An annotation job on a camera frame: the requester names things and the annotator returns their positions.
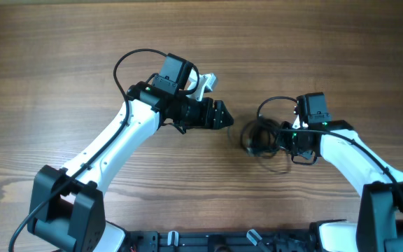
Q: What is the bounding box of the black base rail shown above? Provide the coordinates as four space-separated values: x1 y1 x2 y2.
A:
119 229 323 252

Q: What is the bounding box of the black cable bundle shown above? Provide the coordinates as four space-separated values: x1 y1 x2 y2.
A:
227 117 292 175

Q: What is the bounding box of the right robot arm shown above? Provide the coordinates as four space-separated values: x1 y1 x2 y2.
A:
279 92 403 251

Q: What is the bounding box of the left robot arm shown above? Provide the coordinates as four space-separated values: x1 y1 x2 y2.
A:
21 53 234 251

